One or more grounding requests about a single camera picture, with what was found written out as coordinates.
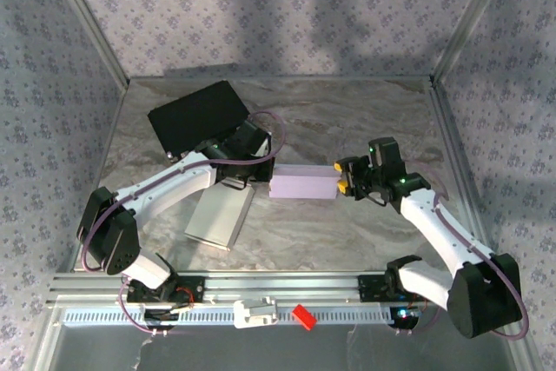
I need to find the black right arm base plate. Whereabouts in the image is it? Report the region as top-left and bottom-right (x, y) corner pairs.
(356, 274), (438, 304)

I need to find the black hard carrying case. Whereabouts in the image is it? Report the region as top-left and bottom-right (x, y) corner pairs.
(147, 80), (251, 162)

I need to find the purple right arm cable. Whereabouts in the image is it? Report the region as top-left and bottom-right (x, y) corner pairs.
(407, 161), (530, 340)

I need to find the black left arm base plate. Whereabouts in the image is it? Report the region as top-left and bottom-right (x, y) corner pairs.
(125, 275), (206, 305)

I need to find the black left controller board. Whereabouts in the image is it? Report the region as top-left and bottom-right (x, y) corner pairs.
(142, 308), (180, 331)

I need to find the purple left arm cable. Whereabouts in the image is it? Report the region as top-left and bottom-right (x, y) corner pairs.
(80, 110), (287, 337)

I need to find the black controller board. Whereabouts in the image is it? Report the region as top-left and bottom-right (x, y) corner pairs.
(142, 308), (180, 331)
(388, 305), (421, 331)

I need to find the aluminium side rail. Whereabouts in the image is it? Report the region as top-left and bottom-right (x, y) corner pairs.
(429, 77), (509, 272)
(58, 79), (131, 272)

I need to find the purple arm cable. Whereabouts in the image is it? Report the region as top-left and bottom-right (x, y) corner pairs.
(407, 161), (530, 340)
(80, 110), (287, 337)

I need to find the aluminium mounting rail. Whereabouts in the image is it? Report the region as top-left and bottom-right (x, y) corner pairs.
(48, 272), (521, 306)

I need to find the black right controller board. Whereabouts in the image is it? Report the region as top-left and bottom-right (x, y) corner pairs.
(388, 305), (421, 331)

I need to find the aluminium corner post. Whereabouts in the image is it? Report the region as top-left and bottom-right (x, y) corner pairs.
(432, 0), (518, 85)
(43, 0), (131, 88)

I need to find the white plastic bracket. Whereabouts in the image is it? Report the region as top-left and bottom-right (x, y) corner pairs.
(233, 295), (279, 329)

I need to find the red plastic block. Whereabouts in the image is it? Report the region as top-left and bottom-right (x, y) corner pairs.
(291, 303), (319, 332)

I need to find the grey metal floor panel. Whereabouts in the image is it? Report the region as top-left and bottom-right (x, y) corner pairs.
(34, 305), (535, 371)

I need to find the slotted white cable duct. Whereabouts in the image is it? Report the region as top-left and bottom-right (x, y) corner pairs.
(63, 305), (397, 327)

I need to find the aluminium back rail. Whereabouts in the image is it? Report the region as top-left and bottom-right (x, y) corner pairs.
(128, 75), (435, 83)

